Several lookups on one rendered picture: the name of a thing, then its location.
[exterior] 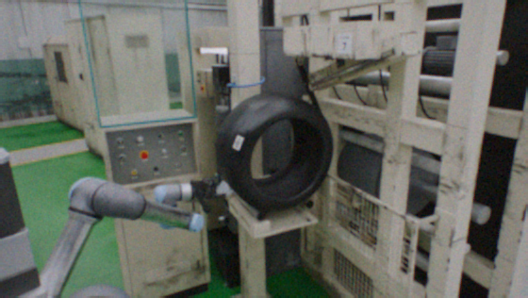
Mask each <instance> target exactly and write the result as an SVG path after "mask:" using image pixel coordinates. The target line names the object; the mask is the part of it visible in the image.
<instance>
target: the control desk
mask: <svg viewBox="0 0 528 298"><path fill-rule="evenodd" d="M100 132H101V138H102V144H103V157H104V162H105V165H106V170H107V182H113V183H117V184H119V185H121V186H123V187H127V188H128V189H130V190H132V191H135V192H138V193H140V194H142V195H144V196H145V197H146V199H149V200H151V201H155V187H156V186H165V185H167V186H170V185H180V184H189V183H190V180H194V181H202V178H203V177H202V165H201V155H200V135H199V125H198V119H197V118H188V119H182V120H175V121H168V122H160V123H147V124H133V125H126V126H119V127H105V128H100ZM177 208H179V209H182V210H186V211H189V212H192V213H194V214H198V215H201V216H203V218H204V225H203V228H202V229H201V230H199V232H190V231H189V230H184V229H181V228H178V227H175V228H174V229H169V230H168V229H163V228H161V227H160V226H159V223H154V222H148V221H144V220H141V219H138V220H137V221H130V220H127V219H120V218H113V219H114V223H115V228H116V233H117V243H118V248H119V254H120V259H121V269H122V273H123V278H124V291H125V292H126V293H128V294H129V295H130V296H131V297H132V298H190V297H192V296H194V295H197V294H200V293H203V292H205V291H208V283H207V282H208V281H210V275H209V266H208V245H207V234H206V215H205V212H204V211H203V210H202V206H200V202H199V201H198V200H197V198H196V197H195V195H194V200H189V201H177Z"/></svg>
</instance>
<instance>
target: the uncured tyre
mask: <svg viewBox="0 0 528 298"><path fill-rule="evenodd" d="M285 119H288V120H289V122H290V125H291V127H292V130H293V133H294V144H293V148H292V152H291V153H290V157H289V160H288V161H287V162H286V164H285V165H284V166H283V167H282V168H281V170H279V171H277V172H276V173H275V174H272V175H269V176H267V177H263V178H253V175H252V170H251V161H252V156H253V151H254V148H255V147H256V144H257V141H258V139H259V138H261V136H262V134H263V133H265V131H266V130H267V129H268V128H270V127H271V126H272V125H273V124H276V123H278V122H280V121H282V120H285ZM238 135H239V136H240V137H243V142H242V144H241V146H240V148H239V150H237V149H235V148H234V142H235V140H236V137H237V136H238ZM333 155H334V139H333V134H332V131H331V128H330V127H329V123H328V122H327V120H326V119H325V118H324V115H323V114H322V113H320V111H319V110H318V109H317V108H315V106H313V105H312V104H310V103H308V102H307V101H306V100H304V99H300V98H296V97H293V96H290V95H286V94H281V93H276V92H266V93H261V94H256V95H253V96H252V97H250V98H248V99H245V100H243V101H242V102H241V103H239V104H238V105H236V106H235V107H234V108H233V109H232V110H231V111H230V112H229V114H228V115H227V116H226V118H224V121H223V123H222V125H221V127H220V131H219V133H218V137H217V139H216V145H215V157H216V161H217V166H218V168H219V171H220V175H221V176H222V178H223V180H224V181H225V183H226V184H228V186H229V188H230V189H231V190H233V191H234V193H235V194H236V195H238V196H239V197H240V198H242V199H243V200H244V201H245V202H247V203H246V204H248V205H250V206H252V207H254V208H257V209H262V210H266V211H282V210H286V209H291V208H294V207H296V206H298V205H300V204H302V203H303V202H305V200H308V199H309V198H310V196H311V195H313V194H314V193H315V191H316V190H318V189H319V188H320V186H321V185H322V183H323V181H324V178H325V177H326V176H327V175H328V172H329V168H330V166H331V163H332V159H333Z"/></svg>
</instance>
